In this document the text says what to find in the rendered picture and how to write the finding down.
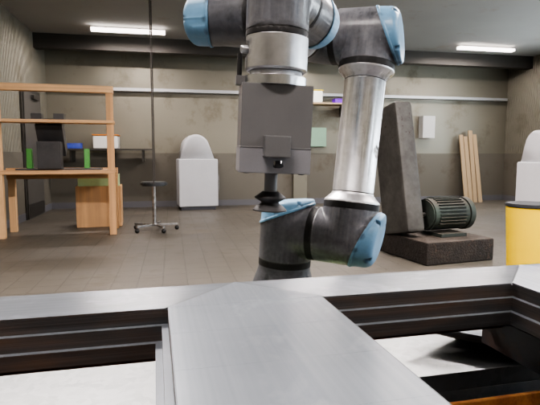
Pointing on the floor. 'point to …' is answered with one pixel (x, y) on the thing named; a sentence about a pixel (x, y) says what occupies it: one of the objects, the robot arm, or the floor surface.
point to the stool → (153, 207)
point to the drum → (522, 232)
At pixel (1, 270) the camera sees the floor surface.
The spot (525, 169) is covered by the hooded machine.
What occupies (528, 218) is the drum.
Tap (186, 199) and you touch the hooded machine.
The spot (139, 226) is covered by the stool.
